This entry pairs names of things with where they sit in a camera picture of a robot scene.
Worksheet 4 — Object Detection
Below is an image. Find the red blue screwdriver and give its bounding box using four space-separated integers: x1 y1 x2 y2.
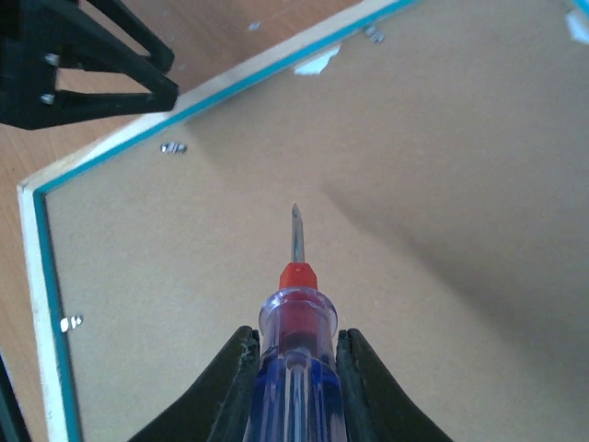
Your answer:
244 206 347 441

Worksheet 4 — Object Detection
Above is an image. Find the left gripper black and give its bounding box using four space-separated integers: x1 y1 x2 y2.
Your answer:
1 1 179 129

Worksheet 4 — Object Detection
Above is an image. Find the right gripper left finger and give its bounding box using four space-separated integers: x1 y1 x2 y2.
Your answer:
132 326 260 441

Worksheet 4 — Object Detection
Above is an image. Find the blue picture frame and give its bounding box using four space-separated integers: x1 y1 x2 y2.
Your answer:
16 0 589 442

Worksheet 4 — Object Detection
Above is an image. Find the brown frame backing board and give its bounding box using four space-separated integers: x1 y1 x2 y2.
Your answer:
43 0 589 442

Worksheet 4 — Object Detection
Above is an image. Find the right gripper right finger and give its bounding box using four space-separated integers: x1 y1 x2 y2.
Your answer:
336 329 450 441

